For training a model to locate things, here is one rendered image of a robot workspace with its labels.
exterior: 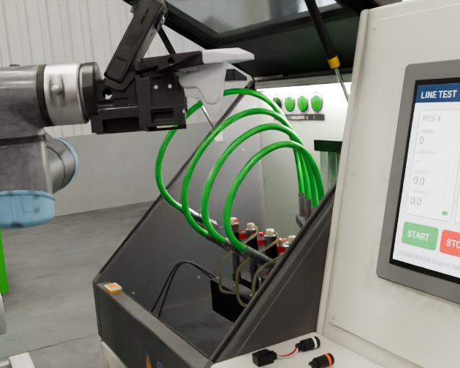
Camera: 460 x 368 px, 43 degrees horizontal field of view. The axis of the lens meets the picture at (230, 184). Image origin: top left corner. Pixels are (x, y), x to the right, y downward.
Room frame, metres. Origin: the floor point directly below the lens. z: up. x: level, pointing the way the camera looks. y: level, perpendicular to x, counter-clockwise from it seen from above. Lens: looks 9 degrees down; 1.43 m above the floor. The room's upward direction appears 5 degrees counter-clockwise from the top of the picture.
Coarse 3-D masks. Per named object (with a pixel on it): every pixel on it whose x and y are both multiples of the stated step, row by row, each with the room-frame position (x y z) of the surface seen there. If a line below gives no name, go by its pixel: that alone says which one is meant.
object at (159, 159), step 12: (264, 96) 1.40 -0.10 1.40; (192, 108) 1.31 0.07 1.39; (276, 108) 1.41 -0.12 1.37; (168, 132) 1.29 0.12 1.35; (168, 144) 1.28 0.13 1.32; (156, 168) 1.27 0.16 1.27; (300, 168) 1.44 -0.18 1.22; (156, 180) 1.27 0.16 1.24; (300, 180) 1.44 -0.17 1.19; (300, 192) 1.44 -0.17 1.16; (180, 204) 1.29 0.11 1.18
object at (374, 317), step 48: (432, 0) 0.95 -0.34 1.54; (384, 48) 1.02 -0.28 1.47; (432, 48) 0.92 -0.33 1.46; (384, 96) 0.99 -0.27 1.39; (384, 144) 0.97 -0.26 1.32; (336, 192) 1.05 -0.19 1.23; (384, 192) 0.95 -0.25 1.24; (336, 240) 1.04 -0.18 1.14; (336, 288) 1.00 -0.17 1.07; (384, 288) 0.90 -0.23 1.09; (336, 336) 0.98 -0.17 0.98; (384, 336) 0.88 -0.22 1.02; (432, 336) 0.80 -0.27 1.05
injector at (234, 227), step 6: (234, 228) 1.34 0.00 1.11; (234, 234) 1.34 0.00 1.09; (240, 240) 1.35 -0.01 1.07; (228, 252) 1.35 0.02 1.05; (234, 258) 1.35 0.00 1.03; (234, 264) 1.35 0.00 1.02; (234, 270) 1.35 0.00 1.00; (240, 270) 1.35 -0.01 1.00; (234, 276) 1.35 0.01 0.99; (240, 276) 1.35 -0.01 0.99; (240, 282) 1.35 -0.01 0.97
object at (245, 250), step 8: (272, 144) 1.13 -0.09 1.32; (280, 144) 1.13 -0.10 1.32; (288, 144) 1.14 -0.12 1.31; (296, 144) 1.15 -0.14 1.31; (264, 152) 1.11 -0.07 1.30; (304, 152) 1.16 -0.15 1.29; (256, 160) 1.10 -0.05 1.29; (312, 160) 1.16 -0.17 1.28; (248, 168) 1.09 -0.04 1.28; (312, 168) 1.17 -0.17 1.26; (240, 176) 1.09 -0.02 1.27; (320, 176) 1.17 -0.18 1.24; (232, 184) 1.09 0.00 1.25; (320, 184) 1.17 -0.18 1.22; (232, 192) 1.08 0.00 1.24; (320, 192) 1.17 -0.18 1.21; (232, 200) 1.08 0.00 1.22; (320, 200) 1.18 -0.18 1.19; (224, 208) 1.07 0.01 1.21; (224, 216) 1.07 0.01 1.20; (224, 224) 1.07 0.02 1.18; (232, 232) 1.07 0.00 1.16; (232, 240) 1.07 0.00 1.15; (240, 248) 1.08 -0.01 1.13; (248, 248) 1.09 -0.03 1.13; (248, 256) 1.09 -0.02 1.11; (256, 256) 1.09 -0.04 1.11; (264, 256) 1.10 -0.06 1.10; (272, 264) 1.11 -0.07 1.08
